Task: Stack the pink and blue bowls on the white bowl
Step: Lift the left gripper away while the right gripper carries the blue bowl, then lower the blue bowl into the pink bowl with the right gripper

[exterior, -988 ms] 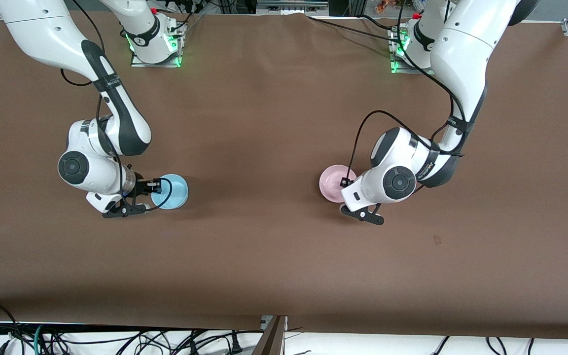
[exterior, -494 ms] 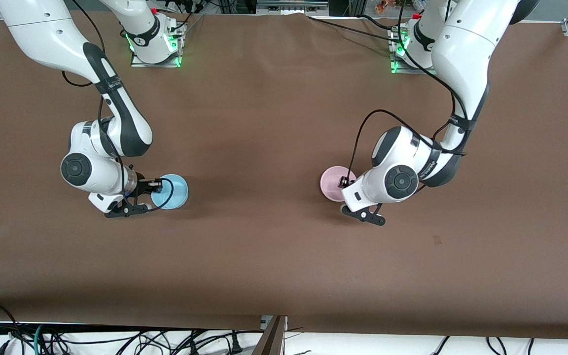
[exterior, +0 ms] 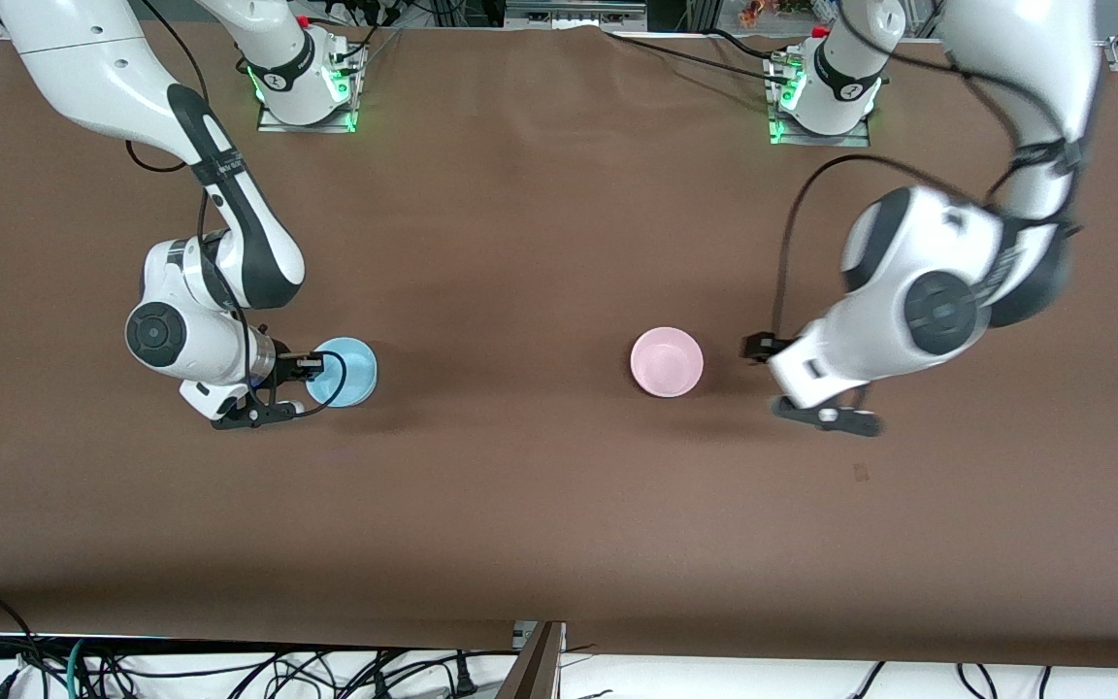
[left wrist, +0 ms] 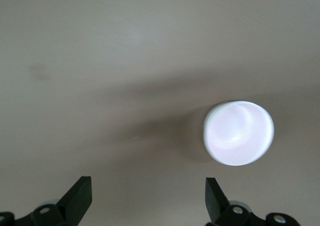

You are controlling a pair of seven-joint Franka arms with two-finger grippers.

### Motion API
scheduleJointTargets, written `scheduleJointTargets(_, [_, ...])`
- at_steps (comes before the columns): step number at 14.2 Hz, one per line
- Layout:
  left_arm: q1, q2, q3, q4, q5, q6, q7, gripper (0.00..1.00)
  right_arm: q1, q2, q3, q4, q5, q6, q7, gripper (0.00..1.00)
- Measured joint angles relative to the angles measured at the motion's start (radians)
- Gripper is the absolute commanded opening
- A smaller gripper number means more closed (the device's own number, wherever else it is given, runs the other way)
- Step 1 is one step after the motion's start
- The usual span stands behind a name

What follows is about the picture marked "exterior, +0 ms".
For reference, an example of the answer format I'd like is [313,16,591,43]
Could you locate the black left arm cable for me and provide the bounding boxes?
[773,0,1084,336]

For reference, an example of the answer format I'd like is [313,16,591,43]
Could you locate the pink bowl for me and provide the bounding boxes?
[630,326,705,399]

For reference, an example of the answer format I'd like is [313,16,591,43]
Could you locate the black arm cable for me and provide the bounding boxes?
[124,0,348,420]
[773,0,1084,336]

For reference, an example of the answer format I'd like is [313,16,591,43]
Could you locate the dark brown post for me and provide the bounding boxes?
[496,623,562,699]

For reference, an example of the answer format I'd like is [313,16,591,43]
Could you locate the blue bowl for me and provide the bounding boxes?
[305,337,378,409]

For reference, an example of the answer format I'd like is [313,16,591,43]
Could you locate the black cable on cover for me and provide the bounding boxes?
[703,27,785,59]
[606,32,781,83]

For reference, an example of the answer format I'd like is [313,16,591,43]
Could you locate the brown table cover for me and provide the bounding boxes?
[0,17,1118,671]

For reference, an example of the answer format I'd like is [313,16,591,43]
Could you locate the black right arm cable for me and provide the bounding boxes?
[124,0,348,420]

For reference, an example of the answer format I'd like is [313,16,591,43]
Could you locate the aluminium frame rail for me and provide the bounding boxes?
[504,0,649,30]

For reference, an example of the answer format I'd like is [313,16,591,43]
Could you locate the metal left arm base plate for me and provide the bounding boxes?
[768,53,872,149]

